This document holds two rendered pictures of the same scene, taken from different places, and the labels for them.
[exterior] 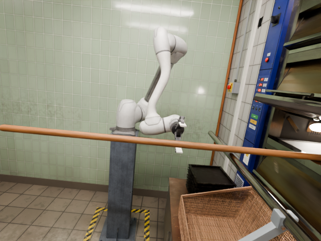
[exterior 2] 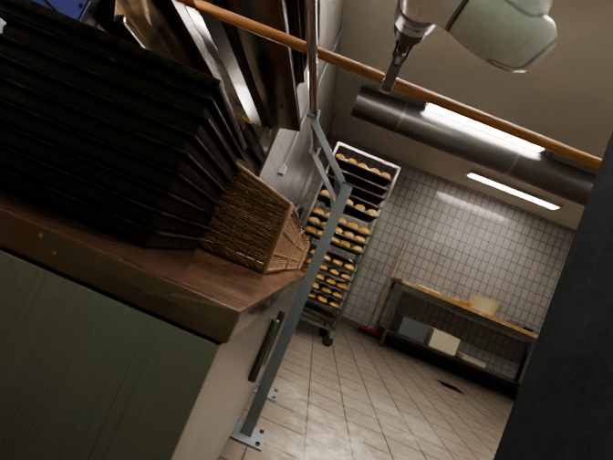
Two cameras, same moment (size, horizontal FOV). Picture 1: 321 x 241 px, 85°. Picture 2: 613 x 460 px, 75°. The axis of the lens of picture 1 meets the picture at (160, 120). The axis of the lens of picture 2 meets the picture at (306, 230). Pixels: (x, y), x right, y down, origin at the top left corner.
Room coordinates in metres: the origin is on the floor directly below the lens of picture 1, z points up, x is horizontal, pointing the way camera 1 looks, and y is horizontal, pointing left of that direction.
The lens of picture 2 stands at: (1.82, -0.09, 0.64)
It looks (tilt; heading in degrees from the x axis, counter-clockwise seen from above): 4 degrees up; 184
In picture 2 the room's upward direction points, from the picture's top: 23 degrees clockwise
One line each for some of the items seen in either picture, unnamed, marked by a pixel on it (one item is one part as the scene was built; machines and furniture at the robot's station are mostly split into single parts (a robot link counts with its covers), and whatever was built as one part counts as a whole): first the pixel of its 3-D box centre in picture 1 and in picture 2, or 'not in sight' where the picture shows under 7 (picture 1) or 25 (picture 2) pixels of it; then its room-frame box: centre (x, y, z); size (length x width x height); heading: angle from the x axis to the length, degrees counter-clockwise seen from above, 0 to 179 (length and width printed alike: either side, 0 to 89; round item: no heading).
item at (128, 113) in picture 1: (127, 112); not in sight; (1.43, 0.28, 1.17); 0.18 x 0.16 x 0.22; 140
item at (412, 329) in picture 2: not in sight; (409, 327); (-3.78, 1.33, 0.35); 0.50 x 0.36 x 0.24; 0
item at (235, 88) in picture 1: (233, 87); not in sight; (1.68, -0.65, 1.46); 0.10 x 0.07 x 0.10; 0
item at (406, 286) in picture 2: not in sight; (460, 340); (-3.78, 2.03, 0.45); 2.20 x 0.80 x 0.90; 90
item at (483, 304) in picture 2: not in sight; (483, 306); (-3.87, 2.18, 1.01); 0.43 x 0.43 x 0.21
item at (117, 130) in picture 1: (123, 128); not in sight; (1.42, 0.30, 1.03); 0.22 x 0.18 x 0.06; 95
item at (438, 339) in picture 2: not in sight; (438, 339); (-3.78, 1.75, 0.35); 0.50 x 0.36 x 0.24; 2
